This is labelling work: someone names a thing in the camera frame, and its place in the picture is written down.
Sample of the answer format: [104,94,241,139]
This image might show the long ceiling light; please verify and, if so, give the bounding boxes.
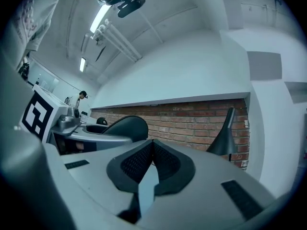
[90,4,111,33]

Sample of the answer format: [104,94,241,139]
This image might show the person's white sweater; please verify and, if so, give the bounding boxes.
[0,0,83,73]

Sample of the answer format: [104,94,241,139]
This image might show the black head-mounted camera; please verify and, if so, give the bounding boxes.
[117,0,146,18]

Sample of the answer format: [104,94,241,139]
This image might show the black cone desk lamp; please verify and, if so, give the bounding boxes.
[205,107,238,162]

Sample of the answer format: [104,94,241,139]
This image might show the white ceiling pipes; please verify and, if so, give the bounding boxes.
[94,18,142,62]

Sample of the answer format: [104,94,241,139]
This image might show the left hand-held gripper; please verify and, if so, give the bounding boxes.
[21,84,133,156]

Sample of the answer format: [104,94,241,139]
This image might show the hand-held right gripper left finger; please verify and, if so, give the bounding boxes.
[44,139,154,230]

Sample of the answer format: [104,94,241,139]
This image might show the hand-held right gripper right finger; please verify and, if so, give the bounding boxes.
[141,139,290,230]

